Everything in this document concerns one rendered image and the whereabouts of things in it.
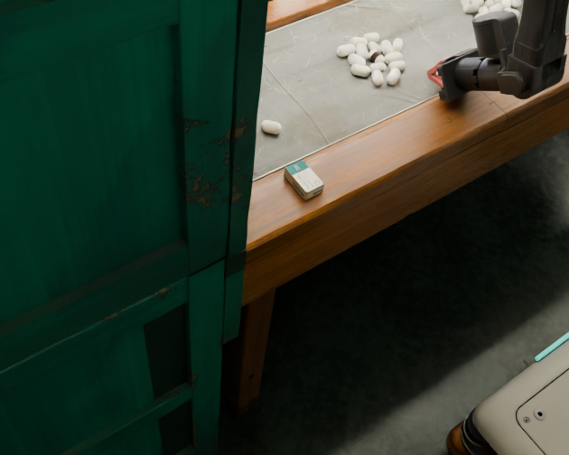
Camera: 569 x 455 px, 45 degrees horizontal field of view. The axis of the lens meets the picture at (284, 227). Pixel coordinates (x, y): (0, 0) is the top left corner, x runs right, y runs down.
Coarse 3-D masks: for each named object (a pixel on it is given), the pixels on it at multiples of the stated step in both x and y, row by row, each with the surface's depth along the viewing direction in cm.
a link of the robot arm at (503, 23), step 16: (480, 16) 113; (496, 16) 109; (512, 16) 108; (480, 32) 110; (496, 32) 109; (512, 32) 109; (480, 48) 112; (496, 48) 110; (512, 48) 109; (512, 80) 106
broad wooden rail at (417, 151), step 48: (480, 96) 126; (336, 144) 117; (384, 144) 116; (432, 144) 117; (480, 144) 126; (528, 144) 142; (288, 192) 108; (336, 192) 109; (384, 192) 116; (432, 192) 129; (288, 240) 108; (336, 240) 119
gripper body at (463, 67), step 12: (456, 60) 120; (468, 60) 118; (480, 60) 116; (444, 72) 119; (456, 72) 120; (468, 72) 117; (444, 84) 120; (456, 84) 121; (468, 84) 118; (444, 96) 121; (456, 96) 121
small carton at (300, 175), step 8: (288, 168) 109; (296, 168) 109; (304, 168) 109; (288, 176) 109; (296, 176) 108; (304, 176) 108; (312, 176) 108; (296, 184) 108; (304, 184) 107; (312, 184) 107; (320, 184) 107; (304, 192) 107; (312, 192) 107; (320, 192) 109
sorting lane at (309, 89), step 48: (384, 0) 144; (432, 0) 146; (288, 48) 132; (336, 48) 134; (432, 48) 136; (288, 96) 125; (336, 96) 126; (384, 96) 127; (432, 96) 128; (288, 144) 118
